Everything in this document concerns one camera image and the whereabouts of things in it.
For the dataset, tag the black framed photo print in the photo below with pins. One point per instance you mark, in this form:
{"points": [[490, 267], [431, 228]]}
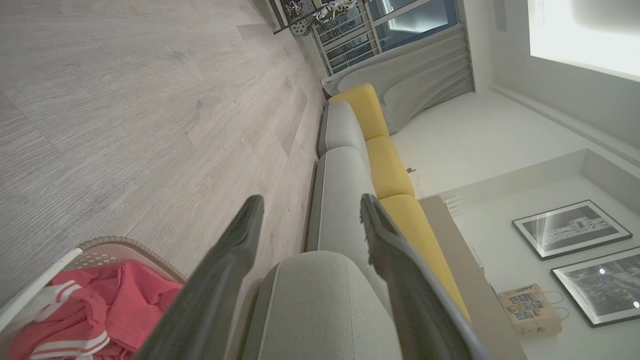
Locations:
{"points": [[605, 287], [570, 230]]}

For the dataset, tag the grey curtain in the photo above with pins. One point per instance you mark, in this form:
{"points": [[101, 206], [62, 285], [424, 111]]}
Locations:
{"points": [[425, 75]]}

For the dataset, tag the window with white frame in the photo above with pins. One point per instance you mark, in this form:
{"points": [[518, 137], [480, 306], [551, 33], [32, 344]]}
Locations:
{"points": [[350, 40]]}

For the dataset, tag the dark plant stand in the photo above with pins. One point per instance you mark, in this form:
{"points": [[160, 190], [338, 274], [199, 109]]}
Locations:
{"points": [[305, 15]]}

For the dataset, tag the beige wooden side cabinet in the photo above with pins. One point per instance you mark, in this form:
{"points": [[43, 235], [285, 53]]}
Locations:
{"points": [[460, 260]]}

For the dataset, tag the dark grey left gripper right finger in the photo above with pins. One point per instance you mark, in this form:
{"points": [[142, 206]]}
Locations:
{"points": [[415, 300]]}

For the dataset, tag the printed paper shopping bag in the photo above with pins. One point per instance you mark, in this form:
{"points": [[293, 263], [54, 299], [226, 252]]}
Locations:
{"points": [[530, 310]]}

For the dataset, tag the white woven laundry basket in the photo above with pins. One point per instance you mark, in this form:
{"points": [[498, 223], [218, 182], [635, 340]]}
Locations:
{"points": [[100, 252]]}

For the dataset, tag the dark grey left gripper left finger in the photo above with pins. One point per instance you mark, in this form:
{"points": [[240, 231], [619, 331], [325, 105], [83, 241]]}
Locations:
{"points": [[220, 280]]}

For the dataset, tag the grey fabric sofa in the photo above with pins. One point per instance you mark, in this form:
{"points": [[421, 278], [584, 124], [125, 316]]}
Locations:
{"points": [[340, 200]]}

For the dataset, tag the red garment with white stripes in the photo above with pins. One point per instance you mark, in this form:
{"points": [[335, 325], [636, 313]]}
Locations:
{"points": [[140, 305]]}

